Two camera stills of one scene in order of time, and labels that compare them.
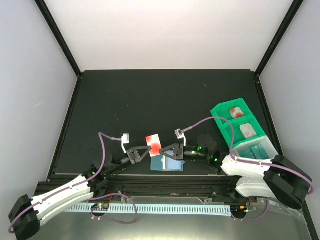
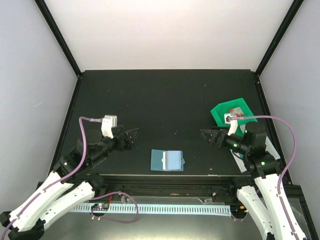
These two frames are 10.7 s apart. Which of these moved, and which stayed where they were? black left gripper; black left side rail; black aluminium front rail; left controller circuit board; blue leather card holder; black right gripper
Moved: black left gripper; black right gripper
Stayed: black left side rail; blue leather card holder; black aluminium front rail; left controller circuit board
